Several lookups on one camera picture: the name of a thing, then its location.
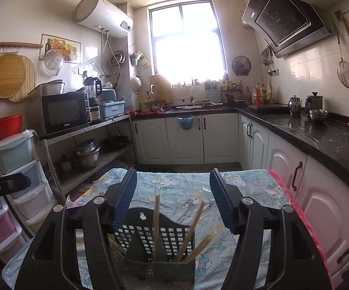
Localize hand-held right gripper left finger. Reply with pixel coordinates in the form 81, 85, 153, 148
14, 167, 138, 290

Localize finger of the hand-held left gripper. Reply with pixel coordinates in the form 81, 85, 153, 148
0, 172, 32, 199

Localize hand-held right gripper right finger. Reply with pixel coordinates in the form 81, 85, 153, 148
209, 168, 334, 290

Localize bamboo chopstick pair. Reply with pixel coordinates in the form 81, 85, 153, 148
174, 199, 206, 262
108, 236, 127, 259
188, 228, 220, 262

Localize green plastic utensil basket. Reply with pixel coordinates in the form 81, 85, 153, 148
106, 210, 197, 290

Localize light blue plastic drawer tower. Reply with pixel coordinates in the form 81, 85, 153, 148
0, 133, 54, 228

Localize pastel plastic drawer tower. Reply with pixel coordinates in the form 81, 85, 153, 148
0, 198, 23, 256

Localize cartoon printed blanket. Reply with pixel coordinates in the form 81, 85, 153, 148
2, 168, 314, 290

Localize red plastic basin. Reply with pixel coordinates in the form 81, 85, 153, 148
0, 115, 23, 142

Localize metal shelf rack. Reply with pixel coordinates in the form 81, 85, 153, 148
37, 113, 139, 206

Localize stacked steel pots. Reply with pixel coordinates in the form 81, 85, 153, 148
72, 139, 101, 168

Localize black microwave oven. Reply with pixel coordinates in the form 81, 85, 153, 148
41, 91, 91, 137

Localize blue hanging trash bin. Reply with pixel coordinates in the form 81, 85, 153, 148
177, 115, 195, 131

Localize blue plastic dish bin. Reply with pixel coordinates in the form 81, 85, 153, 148
100, 99, 126, 118

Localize round woven straw mat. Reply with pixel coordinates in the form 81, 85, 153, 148
8, 55, 38, 103

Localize white base cabinets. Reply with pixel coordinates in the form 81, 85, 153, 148
131, 112, 349, 290

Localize steel tray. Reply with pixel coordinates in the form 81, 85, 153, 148
36, 79, 65, 96

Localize round bamboo tray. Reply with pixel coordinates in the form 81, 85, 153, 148
0, 53, 27, 99

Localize black countertop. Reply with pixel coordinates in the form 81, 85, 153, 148
131, 104, 349, 188

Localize black spice rack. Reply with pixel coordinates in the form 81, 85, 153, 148
222, 81, 244, 103

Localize light blue knife block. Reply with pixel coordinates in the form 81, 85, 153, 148
205, 80, 223, 103

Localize cluster of oil bottles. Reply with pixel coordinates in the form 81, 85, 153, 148
251, 82, 272, 106

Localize blender jug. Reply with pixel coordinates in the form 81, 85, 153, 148
83, 76, 103, 105

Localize beige cutting board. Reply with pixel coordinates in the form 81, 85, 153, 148
149, 74, 174, 106

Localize steel kettle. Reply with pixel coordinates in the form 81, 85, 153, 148
288, 95, 303, 116

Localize white colander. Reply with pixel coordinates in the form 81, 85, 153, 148
130, 75, 143, 91

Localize glass pot lid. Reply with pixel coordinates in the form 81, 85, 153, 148
44, 49, 66, 76

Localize steel bowl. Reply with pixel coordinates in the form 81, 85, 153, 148
309, 109, 329, 123

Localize wooden rolling pin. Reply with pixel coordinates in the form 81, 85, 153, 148
0, 42, 44, 51

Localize grey lidded pot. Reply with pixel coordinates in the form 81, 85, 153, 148
305, 91, 324, 114

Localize small hanging kitchen tools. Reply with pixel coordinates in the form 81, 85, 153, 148
261, 47, 274, 67

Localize kitchen window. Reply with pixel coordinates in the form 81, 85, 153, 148
147, 1, 227, 87

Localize white cylindrical water heater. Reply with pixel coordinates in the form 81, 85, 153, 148
73, 0, 134, 39

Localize black glass range hood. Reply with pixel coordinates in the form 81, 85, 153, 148
241, 0, 333, 59

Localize small round wall fan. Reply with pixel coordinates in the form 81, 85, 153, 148
232, 55, 252, 76

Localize fruit wall picture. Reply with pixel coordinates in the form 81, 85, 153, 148
38, 34, 81, 65

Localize green white wall holder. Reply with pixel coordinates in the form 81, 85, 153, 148
131, 51, 149, 69

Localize coiled grey hose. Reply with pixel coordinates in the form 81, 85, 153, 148
109, 51, 127, 66

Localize wire mesh strainer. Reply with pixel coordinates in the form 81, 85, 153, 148
333, 21, 349, 88

